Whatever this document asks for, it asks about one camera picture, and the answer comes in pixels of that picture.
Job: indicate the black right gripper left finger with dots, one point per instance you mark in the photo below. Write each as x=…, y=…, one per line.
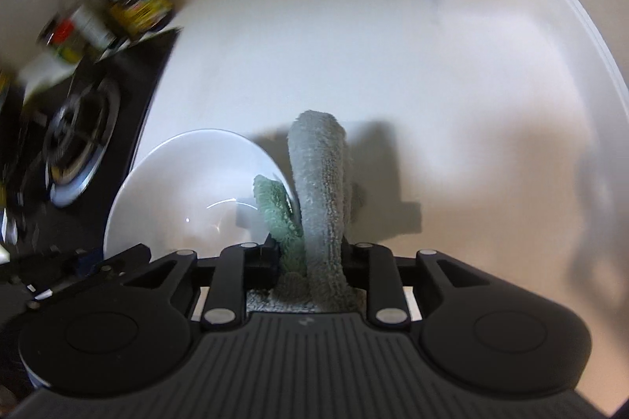
x=262, y=265

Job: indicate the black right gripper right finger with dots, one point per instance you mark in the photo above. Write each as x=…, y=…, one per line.
x=347, y=260

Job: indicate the white ceramic bowl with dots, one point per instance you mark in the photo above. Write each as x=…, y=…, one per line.
x=194, y=191

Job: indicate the black cap clear bottle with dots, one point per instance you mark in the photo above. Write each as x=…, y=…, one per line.
x=88, y=1

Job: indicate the yellow label jar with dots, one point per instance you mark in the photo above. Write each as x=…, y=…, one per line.
x=141, y=16

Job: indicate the black gas stove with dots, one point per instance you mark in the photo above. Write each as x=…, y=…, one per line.
x=76, y=145

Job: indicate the red cap bottle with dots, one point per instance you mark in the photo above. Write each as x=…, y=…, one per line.
x=62, y=39

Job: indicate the grey green microfibre cloth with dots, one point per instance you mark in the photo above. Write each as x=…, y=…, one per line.
x=310, y=231

